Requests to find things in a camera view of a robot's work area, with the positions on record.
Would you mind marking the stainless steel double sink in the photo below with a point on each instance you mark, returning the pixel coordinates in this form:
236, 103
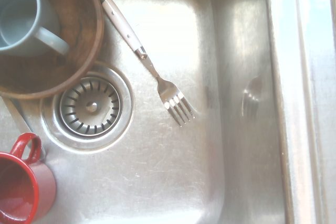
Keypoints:
170, 169

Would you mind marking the metal sink drain strainer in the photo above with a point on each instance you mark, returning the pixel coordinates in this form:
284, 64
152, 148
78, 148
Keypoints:
91, 106

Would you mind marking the brown wooden bowl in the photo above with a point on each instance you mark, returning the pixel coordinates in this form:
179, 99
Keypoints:
78, 24

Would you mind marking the red enamel mug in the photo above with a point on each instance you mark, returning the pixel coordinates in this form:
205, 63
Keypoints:
44, 182

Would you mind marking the silver metal utensil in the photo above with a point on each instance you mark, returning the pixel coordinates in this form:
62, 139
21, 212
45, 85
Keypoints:
18, 119

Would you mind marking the grey-blue ceramic mug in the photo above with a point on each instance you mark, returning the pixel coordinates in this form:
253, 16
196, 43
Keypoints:
26, 11

